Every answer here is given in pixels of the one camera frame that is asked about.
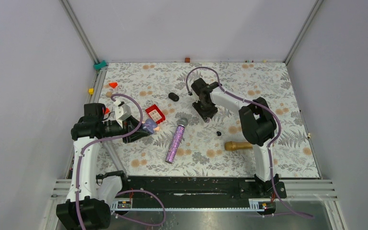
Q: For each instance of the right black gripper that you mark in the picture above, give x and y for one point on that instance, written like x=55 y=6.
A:
x=204 y=115

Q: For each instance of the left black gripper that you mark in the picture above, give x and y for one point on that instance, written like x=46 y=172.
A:
x=129 y=124

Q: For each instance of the lavender earbud charging case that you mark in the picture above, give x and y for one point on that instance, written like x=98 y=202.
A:
x=150 y=123

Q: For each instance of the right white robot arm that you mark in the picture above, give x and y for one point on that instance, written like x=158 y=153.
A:
x=257 y=122

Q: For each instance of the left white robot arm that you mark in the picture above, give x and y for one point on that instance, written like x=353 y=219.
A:
x=87 y=207

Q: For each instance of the black oval earbud case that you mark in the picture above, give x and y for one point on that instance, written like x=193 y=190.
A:
x=174 y=97

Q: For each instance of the red toy block tray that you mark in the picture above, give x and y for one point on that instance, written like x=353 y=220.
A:
x=155 y=114

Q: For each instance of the purple glitter microphone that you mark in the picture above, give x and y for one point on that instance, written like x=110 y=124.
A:
x=176 y=140

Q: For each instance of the gold microphone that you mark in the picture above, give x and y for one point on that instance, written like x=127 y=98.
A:
x=233 y=146

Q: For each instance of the red triangular block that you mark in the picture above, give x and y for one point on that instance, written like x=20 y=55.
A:
x=113 y=84

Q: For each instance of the teal clamp block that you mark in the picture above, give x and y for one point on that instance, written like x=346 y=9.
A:
x=100 y=65

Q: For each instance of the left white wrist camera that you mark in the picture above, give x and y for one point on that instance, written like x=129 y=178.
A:
x=121 y=111

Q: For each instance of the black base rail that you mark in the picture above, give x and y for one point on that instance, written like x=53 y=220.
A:
x=148 y=193

